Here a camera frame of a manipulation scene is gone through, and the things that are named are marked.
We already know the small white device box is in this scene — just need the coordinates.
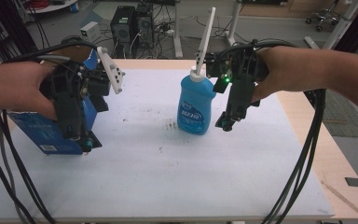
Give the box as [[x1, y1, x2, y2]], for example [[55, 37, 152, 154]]
[[79, 21, 102, 44]]

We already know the white table leg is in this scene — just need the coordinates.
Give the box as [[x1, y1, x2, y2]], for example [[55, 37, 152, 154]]
[[224, 0, 242, 48], [172, 0, 185, 60]]

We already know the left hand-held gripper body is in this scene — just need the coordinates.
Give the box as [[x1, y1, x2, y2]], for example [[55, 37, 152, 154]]
[[39, 46, 126, 154]]

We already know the person's left hand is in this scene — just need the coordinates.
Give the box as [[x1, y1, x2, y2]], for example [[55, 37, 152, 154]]
[[0, 60, 59, 121]]

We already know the blue cardboard box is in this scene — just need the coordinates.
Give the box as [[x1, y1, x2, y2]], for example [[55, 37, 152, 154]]
[[7, 46, 104, 156]]

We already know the white metal pole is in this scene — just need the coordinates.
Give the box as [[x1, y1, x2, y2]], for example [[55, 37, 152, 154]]
[[322, 0, 358, 50]]

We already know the person's right hand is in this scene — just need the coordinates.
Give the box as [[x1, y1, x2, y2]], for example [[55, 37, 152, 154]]
[[251, 46, 297, 105]]

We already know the black cable bundle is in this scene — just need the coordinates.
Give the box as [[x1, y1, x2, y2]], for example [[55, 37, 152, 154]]
[[217, 37, 327, 224], [0, 40, 98, 224]]

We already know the grey floor mat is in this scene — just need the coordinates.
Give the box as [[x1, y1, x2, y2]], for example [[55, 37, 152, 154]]
[[322, 89, 358, 139]]

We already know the dark equipment rack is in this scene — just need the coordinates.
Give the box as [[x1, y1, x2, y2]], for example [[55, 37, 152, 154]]
[[0, 0, 40, 59]]

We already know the office chair base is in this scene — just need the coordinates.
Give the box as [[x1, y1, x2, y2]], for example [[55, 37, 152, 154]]
[[305, 7, 340, 33]]

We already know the white foam board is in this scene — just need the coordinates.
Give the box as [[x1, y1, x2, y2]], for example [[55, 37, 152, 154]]
[[0, 68, 335, 222]]

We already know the red cable coil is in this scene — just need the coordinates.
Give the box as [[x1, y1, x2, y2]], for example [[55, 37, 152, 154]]
[[23, 0, 50, 9]]

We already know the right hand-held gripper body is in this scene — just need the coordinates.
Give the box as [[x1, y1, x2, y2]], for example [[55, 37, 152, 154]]
[[195, 7, 269, 133]]

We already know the grey cable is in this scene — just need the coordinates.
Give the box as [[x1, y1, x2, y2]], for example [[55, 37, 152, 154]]
[[0, 54, 71, 224]]

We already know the black computer tower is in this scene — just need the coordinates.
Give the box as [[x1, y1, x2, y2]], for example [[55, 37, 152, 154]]
[[133, 3, 154, 49], [109, 5, 136, 45]]

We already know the blue bottle with white cap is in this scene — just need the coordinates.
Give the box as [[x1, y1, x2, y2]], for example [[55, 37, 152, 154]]
[[176, 64, 217, 136]]

